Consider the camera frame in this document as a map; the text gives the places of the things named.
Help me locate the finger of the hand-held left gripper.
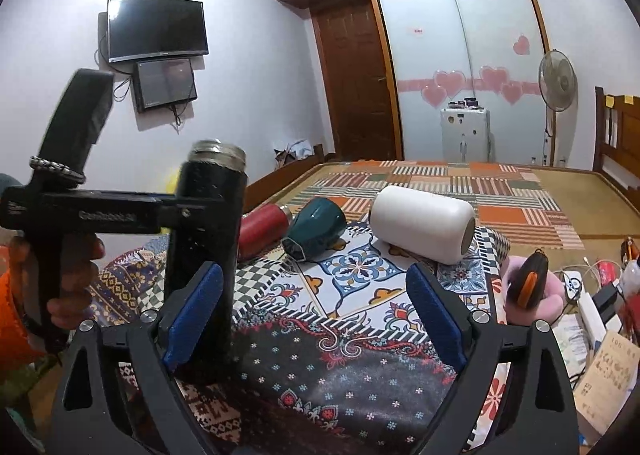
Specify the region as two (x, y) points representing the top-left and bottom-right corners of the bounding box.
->
(159, 194), (207, 237)

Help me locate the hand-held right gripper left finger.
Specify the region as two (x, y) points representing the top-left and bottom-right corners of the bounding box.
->
(50, 262), (224, 455)

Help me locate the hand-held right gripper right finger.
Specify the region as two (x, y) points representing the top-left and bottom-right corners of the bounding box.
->
(406, 262), (582, 455)

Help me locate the black thermos cup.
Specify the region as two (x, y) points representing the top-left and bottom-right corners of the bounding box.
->
(162, 139), (249, 386)

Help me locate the red thermos cup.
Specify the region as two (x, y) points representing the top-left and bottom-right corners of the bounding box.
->
(237, 202), (295, 262)

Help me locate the white cup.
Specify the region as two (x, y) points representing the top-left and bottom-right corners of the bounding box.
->
(369, 185), (477, 266)

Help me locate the dark green cup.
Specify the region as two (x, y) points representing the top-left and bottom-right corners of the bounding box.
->
(281, 198), (347, 264)

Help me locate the person's left hand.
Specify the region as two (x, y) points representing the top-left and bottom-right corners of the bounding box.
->
(46, 234), (107, 332)

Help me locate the patterned blanket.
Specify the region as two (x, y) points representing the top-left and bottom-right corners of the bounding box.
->
(85, 220), (517, 455)

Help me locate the black and orange device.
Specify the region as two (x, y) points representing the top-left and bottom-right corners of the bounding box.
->
(504, 255), (551, 312)

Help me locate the pink plush toy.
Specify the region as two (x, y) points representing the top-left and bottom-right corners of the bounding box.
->
(492, 255), (567, 327)

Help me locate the patchwork bed mat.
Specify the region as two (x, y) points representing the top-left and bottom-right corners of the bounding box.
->
(250, 160), (623, 258)

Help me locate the white power strip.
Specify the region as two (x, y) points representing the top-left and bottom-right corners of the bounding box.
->
(564, 270), (610, 353)

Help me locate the black power adapter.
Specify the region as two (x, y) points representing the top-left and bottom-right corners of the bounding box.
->
(591, 282), (622, 313)

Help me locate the small white cabinet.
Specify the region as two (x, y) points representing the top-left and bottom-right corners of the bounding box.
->
(440, 107), (491, 164)

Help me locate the printed paper card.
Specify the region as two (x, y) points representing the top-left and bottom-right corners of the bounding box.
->
(572, 330), (640, 438)

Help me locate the brown wooden door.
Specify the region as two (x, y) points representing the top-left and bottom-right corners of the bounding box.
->
(310, 0), (401, 162)

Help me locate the wooden headboard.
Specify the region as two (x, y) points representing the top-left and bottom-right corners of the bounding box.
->
(594, 86), (640, 186)

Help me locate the standing electric fan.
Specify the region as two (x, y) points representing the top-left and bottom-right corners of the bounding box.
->
(538, 49), (580, 167)

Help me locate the wooden wardrobe with sliding doors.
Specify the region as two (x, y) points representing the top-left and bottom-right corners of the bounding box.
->
(267, 0), (557, 167)

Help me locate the silver beaded bracelet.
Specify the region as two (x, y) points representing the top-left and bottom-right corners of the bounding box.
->
(29, 155), (89, 187)

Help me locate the wooden bed frame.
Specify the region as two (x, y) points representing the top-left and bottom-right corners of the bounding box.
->
(244, 145), (327, 217)

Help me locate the small wall-mounted monitor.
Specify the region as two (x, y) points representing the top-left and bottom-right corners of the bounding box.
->
(132, 58), (199, 113)

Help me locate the wall-mounted black television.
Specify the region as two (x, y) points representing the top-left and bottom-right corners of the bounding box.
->
(107, 0), (210, 64)

